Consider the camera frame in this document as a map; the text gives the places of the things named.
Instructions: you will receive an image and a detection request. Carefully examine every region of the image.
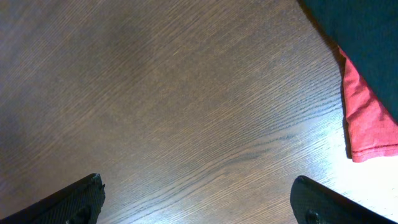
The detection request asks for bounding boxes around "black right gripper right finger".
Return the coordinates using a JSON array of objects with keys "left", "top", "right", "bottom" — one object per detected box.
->
[{"left": 290, "top": 175, "right": 396, "bottom": 224}]

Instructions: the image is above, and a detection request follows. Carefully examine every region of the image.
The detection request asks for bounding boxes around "black garment at right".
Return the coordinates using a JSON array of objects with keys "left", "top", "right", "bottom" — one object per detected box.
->
[{"left": 302, "top": 0, "right": 397, "bottom": 119}]

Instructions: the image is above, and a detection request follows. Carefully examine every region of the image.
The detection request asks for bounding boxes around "red garment at right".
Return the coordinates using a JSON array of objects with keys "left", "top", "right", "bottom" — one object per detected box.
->
[{"left": 340, "top": 50, "right": 397, "bottom": 162}]

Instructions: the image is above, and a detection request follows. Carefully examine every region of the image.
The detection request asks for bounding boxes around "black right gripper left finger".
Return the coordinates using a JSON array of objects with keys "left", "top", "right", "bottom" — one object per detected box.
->
[{"left": 1, "top": 173, "right": 105, "bottom": 224}]

